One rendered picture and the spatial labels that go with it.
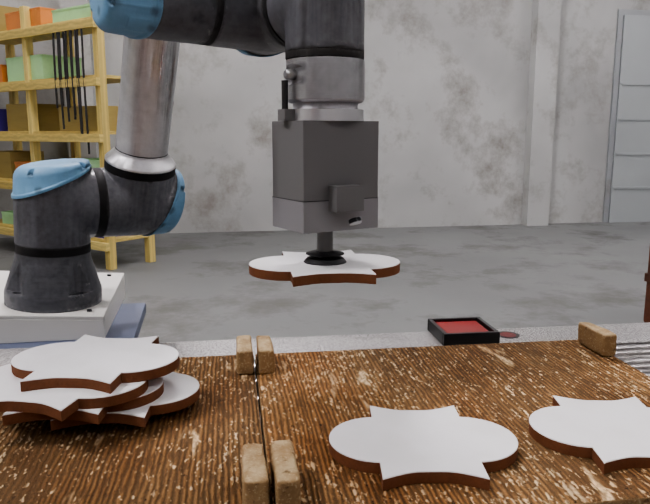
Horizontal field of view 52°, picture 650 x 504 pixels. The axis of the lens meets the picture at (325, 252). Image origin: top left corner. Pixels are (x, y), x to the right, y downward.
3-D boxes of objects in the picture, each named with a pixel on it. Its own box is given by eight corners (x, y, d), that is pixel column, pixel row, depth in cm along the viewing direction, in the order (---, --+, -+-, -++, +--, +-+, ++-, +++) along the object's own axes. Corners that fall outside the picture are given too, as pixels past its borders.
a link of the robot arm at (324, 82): (380, 59, 62) (304, 54, 58) (379, 109, 63) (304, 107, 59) (337, 66, 69) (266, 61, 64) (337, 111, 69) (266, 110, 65)
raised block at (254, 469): (241, 474, 50) (240, 440, 50) (265, 473, 50) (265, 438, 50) (243, 520, 44) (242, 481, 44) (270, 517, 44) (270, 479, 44)
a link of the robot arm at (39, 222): (7, 236, 111) (4, 154, 108) (90, 233, 118) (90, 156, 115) (19, 251, 101) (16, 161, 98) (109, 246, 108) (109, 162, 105)
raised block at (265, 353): (255, 357, 76) (255, 333, 76) (271, 356, 77) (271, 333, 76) (258, 375, 71) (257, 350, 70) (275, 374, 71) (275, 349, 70)
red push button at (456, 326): (434, 331, 93) (434, 321, 93) (475, 329, 94) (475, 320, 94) (447, 344, 87) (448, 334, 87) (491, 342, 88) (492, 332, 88)
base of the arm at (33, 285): (16, 287, 117) (14, 232, 115) (106, 288, 120) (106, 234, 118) (-8, 313, 102) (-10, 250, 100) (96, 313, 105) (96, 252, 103)
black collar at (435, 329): (427, 329, 94) (427, 318, 94) (478, 327, 95) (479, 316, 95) (443, 346, 87) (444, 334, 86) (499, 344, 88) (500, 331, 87)
